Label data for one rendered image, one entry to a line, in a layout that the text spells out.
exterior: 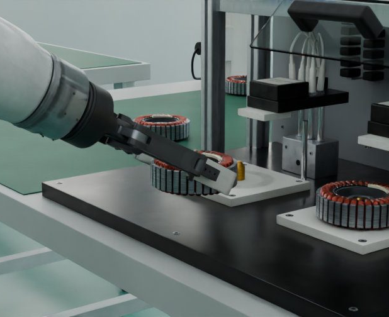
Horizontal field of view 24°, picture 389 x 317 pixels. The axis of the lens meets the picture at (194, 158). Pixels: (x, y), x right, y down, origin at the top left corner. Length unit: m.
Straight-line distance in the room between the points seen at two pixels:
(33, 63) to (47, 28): 5.25
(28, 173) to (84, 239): 0.34
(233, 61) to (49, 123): 1.45
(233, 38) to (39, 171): 1.00
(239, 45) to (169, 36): 4.35
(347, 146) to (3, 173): 0.57
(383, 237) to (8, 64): 0.48
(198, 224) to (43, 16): 5.09
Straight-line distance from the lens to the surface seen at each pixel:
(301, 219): 1.17
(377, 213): 1.13
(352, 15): 0.93
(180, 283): 1.05
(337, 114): 1.54
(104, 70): 2.76
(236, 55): 2.42
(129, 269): 1.14
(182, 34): 6.83
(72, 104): 1.01
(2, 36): 0.96
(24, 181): 1.49
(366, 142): 1.18
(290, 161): 1.44
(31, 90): 0.98
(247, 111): 1.35
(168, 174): 1.13
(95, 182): 1.39
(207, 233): 1.14
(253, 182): 1.33
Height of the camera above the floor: 1.13
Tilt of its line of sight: 14 degrees down
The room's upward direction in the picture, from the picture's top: straight up
